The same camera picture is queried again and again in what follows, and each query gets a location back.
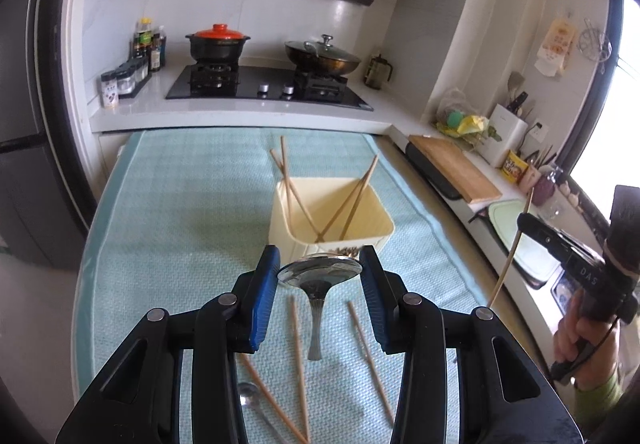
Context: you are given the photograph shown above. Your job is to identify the light green cutting board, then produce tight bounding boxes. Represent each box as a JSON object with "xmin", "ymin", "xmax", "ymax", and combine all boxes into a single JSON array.
[{"xmin": 487, "ymin": 200, "xmax": 563, "ymax": 277}]

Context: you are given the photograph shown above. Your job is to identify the white knife holder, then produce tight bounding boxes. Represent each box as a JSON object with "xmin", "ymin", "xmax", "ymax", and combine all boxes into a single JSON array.
[{"xmin": 487, "ymin": 103, "xmax": 529, "ymax": 168}]

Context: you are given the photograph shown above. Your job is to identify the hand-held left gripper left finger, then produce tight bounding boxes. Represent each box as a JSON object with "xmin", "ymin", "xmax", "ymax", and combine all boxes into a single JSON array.
[{"xmin": 55, "ymin": 244, "xmax": 283, "ymax": 444}]

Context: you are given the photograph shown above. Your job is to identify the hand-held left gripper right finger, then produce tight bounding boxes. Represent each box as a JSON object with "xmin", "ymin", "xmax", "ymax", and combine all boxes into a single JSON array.
[{"xmin": 359, "ymin": 244, "xmax": 583, "ymax": 444}]

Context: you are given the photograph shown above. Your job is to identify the white label spice jar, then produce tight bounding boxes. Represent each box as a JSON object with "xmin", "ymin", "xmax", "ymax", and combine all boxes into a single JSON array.
[{"xmin": 100, "ymin": 71, "xmax": 121, "ymax": 108}]

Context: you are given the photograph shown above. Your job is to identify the large metal spoon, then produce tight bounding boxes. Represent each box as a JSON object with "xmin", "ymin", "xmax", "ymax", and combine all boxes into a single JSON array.
[{"xmin": 276, "ymin": 251, "xmax": 363, "ymax": 361}]

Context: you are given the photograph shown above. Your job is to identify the yellow green cloths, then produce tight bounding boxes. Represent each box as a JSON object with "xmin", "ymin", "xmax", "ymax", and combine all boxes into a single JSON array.
[{"xmin": 435, "ymin": 109, "xmax": 501, "ymax": 145}]

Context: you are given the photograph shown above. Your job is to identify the mauve cup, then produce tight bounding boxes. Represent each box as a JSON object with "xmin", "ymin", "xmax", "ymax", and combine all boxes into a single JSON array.
[{"xmin": 535, "ymin": 169, "xmax": 559, "ymax": 205}]

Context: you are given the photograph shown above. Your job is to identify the window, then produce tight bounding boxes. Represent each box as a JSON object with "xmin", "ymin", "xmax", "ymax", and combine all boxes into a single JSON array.
[{"xmin": 570, "ymin": 0, "xmax": 640, "ymax": 205}]

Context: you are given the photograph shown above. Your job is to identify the rack of spice jars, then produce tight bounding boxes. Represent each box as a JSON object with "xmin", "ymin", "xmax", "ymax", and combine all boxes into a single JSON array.
[{"xmin": 115, "ymin": 55, "xmax": 152, "ymax": 98}]

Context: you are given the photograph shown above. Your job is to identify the black gas stove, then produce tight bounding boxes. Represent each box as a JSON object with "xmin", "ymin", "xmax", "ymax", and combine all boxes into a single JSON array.
[{"xmin": 165, "ymin": 64, "xmax": 375, "ymax": 111}]

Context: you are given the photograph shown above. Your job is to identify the wok with glass lid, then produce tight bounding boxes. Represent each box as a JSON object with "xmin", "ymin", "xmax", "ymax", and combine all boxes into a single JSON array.
[{"xmin": 284, "ymin": 34, "xmax": 362, "ymax": 76}]

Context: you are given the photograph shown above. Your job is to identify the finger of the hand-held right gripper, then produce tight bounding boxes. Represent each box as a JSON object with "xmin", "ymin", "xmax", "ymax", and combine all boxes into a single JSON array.
[{"xmin": 516, "ymin": 213, "xmax": 571, "ymax": 270}]

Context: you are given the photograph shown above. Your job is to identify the dark sauce bottle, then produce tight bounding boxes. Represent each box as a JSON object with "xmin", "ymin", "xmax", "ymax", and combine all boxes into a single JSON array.
[{"xmin": 150, "ymin": 27, "xmax": 167, "ymax": 72}]

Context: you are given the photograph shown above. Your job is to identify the person's right forearm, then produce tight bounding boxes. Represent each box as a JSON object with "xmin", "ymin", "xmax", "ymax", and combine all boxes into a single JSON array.
[{"xmin": 572, "ymin": 364, "xmax": 628, "ymax": 427}]

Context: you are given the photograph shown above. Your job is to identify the hanging wire trivet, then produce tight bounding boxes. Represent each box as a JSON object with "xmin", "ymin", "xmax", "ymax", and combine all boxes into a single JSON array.
[{"xmin": 579, "ymin": 18, "xmax": 613, "ymax": 61}]

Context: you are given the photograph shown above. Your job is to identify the yellow packet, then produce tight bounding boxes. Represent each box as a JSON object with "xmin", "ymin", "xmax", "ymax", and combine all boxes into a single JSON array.
[{"xmin": 502, "ymin": 150, "xmax": 529, "ymax": 182}]

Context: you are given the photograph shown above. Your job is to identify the hanging printed towel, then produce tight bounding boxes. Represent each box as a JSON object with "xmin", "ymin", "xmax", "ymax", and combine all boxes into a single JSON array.
[{"xmin": 534, "ymin": 19, "xmax": 576, "ymax": 76}]

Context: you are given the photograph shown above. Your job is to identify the cream utensil holder box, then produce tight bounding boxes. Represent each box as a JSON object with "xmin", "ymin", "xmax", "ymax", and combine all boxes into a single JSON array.
[{"xmin": 268, "ymin": 175, "xmax": 396, "ymax": 257}]

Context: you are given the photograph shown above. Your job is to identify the grey refrigerator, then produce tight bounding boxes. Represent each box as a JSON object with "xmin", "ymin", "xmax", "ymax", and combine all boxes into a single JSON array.
[{"xmin": 0, "ymin": 0, "xmax": 96, "ymax": 270}]

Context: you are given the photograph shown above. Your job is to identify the wooden cutting board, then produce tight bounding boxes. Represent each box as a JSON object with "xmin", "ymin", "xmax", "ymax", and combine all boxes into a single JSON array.
[{"xmin": 407, "ymin": 134, "xmax": 503, "ymax": 204}]

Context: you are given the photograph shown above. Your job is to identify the yellow cap sauce bottle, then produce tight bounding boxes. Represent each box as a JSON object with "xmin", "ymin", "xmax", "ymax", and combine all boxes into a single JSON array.
[{"xmin": 134, "ymin": 17, "xmax": 153, "ymax": 62}]

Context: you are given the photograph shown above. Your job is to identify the person's right hand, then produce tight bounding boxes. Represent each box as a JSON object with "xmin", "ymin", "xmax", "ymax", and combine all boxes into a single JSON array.
[{"xmin": 552, "ymin": 291, "xmax": 621, "ymax": 387}]

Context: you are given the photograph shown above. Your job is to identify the small metal spoon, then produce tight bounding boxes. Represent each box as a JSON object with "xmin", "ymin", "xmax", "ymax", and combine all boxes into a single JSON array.
[{"xmin": 236, "ymin": 380, "xmax": 286, "ymax": 444}]

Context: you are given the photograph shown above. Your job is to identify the light blue towel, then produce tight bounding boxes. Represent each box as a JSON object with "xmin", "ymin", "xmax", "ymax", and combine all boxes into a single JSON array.
[{"xmin": 72, "ymin": 128, "xmax": 488, "ymax": 444}]

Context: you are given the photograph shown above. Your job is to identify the black clay pot red lid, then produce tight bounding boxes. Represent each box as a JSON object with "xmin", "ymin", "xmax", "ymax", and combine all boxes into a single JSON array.
[{"xmin": 185, "ymin": 23, "xmax": 249, "ymax": 64}]

